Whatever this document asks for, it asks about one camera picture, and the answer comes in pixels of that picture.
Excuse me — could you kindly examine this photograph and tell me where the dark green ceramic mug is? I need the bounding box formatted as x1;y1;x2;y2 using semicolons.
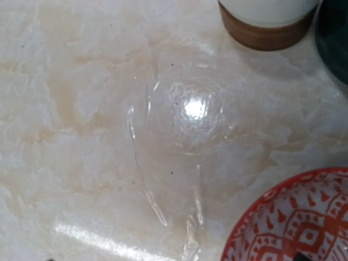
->
315;0;347;85

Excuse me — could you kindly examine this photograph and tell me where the brown striped ceramic cup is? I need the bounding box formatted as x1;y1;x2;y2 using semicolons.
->
218;0;319;51

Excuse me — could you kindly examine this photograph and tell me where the blue patterned white bowl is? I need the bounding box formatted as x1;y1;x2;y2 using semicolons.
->
221;167;347;260

